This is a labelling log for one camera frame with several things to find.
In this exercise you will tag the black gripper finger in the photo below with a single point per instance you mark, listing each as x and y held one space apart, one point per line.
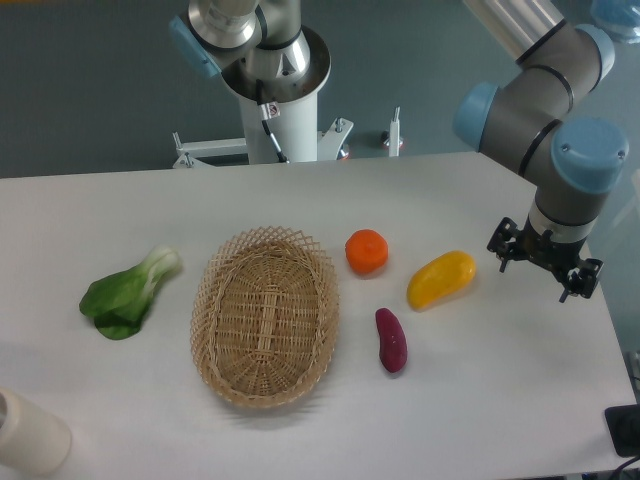
580 280
506 243

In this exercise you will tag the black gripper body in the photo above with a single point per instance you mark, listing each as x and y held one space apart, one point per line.
541 250

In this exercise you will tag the yellow mango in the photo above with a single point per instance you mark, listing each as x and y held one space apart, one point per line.
441 277

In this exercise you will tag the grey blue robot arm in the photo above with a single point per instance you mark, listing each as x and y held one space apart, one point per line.
573 163

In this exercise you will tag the orange tangerine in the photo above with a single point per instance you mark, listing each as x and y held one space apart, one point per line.
366 251

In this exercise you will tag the black device at table edge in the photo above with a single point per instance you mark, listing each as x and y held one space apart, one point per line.
623 425

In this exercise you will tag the purple sweet potato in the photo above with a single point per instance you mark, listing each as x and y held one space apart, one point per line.
393 350

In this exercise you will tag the woven wicker basket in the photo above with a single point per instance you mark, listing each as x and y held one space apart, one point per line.
266 317

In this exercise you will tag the blue object top right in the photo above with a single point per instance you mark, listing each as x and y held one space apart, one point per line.
618 18

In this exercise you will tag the green bok choy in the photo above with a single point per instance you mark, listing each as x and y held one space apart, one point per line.
119 302

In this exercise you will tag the white cylindrical roll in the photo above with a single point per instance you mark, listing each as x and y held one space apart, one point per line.
33 440

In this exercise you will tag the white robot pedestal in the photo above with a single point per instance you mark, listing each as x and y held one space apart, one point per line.
277 92

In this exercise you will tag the white mount bracket frame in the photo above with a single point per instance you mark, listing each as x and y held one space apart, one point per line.
331 145

